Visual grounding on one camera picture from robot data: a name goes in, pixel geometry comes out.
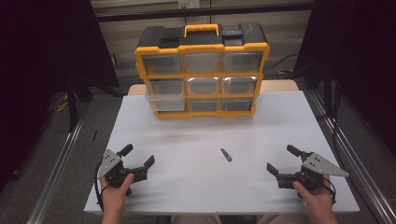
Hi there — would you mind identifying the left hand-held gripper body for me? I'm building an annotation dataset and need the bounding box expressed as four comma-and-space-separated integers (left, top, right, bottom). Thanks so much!
97, 148, 149, 197

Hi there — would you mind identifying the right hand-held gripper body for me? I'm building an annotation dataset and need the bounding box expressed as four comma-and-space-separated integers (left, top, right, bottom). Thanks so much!
276, 150, 350, 200

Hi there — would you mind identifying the person's left hand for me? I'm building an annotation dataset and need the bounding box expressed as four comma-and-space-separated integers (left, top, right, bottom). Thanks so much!
99, 173, 135, 217

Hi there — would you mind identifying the person's right hand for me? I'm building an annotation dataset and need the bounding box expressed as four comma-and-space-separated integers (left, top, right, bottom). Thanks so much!
291, 174, 336, 217

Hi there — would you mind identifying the small grey metal bit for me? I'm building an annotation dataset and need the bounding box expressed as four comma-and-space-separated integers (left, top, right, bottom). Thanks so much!
219, 147, 233, 163

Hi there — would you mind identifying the clear plastic organizer drawer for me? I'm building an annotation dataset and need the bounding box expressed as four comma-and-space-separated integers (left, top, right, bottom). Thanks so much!
145, 78, 187, 113

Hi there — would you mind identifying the black stand leg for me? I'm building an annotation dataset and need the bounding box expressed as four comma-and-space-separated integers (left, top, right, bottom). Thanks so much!
64, 78, 93, 133

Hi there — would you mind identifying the set of clear cabinet drawers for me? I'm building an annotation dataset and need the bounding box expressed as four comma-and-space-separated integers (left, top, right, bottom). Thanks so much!
142, 51, 263, 113

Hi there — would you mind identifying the black curtain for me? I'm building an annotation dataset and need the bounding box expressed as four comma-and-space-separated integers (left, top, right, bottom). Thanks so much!
0, 0, 120, 191
293, 0, 396, 157

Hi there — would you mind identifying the yellow and black organizer cabinet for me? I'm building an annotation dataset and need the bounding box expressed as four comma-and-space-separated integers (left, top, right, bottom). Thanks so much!
134, 21, 271, 119

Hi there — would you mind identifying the black horizontal bar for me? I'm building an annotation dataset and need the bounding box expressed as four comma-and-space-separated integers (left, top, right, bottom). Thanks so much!
92, 2, 315, 23

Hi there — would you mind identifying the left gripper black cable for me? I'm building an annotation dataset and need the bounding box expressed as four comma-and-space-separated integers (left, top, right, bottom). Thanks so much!
93, 161, 110, 213

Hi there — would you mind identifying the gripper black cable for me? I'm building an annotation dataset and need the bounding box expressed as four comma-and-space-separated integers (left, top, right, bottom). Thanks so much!
93, 161, 110, 213
321, 176, 338, 205

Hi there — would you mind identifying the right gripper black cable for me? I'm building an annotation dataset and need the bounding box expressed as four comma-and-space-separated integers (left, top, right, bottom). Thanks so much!
321, 176, 338, 205

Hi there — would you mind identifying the aluminium floor rail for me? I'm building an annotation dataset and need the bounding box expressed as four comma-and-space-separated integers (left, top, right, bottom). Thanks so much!
304, 89, 396, 224
25, 102, 92, 224

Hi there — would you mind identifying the yellow floor cable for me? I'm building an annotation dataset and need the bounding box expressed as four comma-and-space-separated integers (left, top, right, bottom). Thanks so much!
48, 92, 70, 114

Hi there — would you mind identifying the black floor cable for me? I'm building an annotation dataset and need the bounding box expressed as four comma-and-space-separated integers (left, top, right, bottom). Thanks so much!
262, 52, 301, 77

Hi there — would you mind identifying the white wall socket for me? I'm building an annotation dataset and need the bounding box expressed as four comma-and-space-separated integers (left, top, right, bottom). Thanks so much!
177, 0, 201, 9

